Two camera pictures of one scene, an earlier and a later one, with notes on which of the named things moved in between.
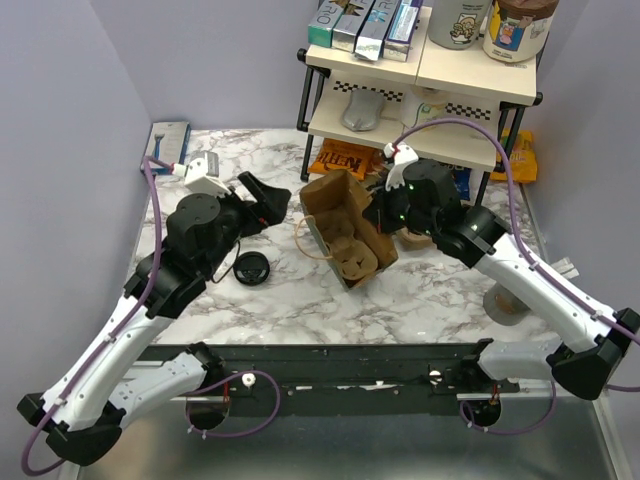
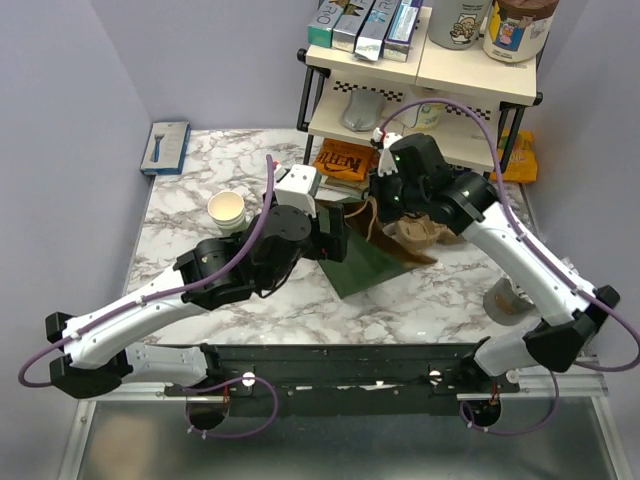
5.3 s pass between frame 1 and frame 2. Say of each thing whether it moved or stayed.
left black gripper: moved
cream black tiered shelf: stayed
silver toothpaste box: stayed
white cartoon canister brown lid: stayed
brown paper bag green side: moved
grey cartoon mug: stayed
